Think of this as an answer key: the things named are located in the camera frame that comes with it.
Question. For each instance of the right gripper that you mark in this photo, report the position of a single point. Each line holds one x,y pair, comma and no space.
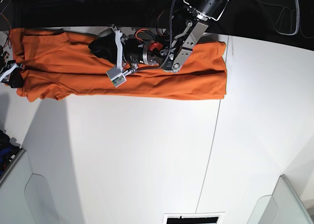
9,72

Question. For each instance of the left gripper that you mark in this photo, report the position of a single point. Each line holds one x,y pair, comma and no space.
127,52

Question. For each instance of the orange t-shirt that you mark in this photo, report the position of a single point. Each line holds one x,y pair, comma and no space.
59,63

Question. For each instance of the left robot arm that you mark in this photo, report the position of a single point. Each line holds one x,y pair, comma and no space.
186,26

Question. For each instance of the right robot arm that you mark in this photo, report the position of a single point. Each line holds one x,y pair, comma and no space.
7,33

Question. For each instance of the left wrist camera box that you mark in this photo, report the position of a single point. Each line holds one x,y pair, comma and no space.
117,76

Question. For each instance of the blue black cable clutter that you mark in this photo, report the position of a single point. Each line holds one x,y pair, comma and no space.
7,152

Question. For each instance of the right grey table bracket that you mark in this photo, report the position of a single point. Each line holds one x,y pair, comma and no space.
283,206

